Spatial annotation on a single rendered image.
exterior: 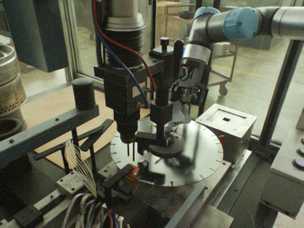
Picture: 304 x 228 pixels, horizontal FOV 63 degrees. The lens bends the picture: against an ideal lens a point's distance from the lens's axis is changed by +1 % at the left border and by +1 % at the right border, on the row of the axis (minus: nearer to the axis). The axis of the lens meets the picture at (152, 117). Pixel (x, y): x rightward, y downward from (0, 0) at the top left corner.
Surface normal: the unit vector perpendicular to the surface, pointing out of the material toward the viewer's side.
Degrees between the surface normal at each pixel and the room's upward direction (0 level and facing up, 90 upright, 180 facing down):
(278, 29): 110
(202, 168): 0
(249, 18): 73
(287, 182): 90
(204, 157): 0
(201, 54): 67
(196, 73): 61
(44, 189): 0
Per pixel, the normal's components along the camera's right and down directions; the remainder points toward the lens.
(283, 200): -0.60, 0.41
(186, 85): -0.69, -0.16
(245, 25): 0.53, 0.18
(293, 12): -0.62, -0.44
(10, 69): 0.99, 0.08
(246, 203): 0.02, -0.85
